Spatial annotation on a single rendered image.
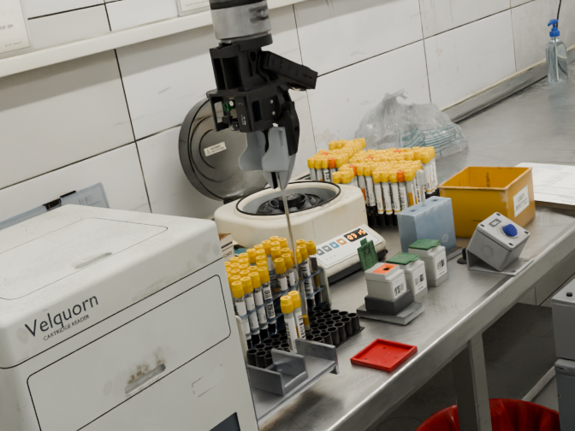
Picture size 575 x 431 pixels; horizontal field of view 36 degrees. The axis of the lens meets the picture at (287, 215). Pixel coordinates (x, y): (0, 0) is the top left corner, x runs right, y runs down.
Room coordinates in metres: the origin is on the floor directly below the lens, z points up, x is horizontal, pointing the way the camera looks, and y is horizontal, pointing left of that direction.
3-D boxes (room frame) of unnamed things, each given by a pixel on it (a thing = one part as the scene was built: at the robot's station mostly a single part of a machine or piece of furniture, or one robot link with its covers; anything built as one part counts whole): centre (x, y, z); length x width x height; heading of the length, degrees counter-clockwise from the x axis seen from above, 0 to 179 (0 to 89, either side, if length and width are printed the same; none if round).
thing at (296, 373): (0.99, 0.06, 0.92); 0.21 x 0.07 x 0.05; 137
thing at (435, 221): (1.44, -0.24, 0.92); 0.10 x 0.07 x 0.10; 129
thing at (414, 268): (1.30, -0.17, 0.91); 0.05 x 0.04 x 0.07; 47
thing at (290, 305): (1.18, 0.01, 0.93); 0.17 x 0.09 x 0.11; 137
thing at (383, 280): (1.24, -0.13, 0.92); 0.05 x 0.04 x 0.06; 47
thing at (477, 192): (1.55, -0.37, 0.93); 0.13 x 0.13 x 0.10; 52
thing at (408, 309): (1.24, -0.13, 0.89); 0.09 x 0.05 x 0.04; 47
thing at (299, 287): (1.18, 0.00, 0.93); 0.01 x 0.01 x 0.10
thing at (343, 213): (1.55, -0.02, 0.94); 0.30 x 0.24 x 0.12; 38
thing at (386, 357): (1.10, -0.10, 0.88); 0.07 x 0.07 x 0.01; 47
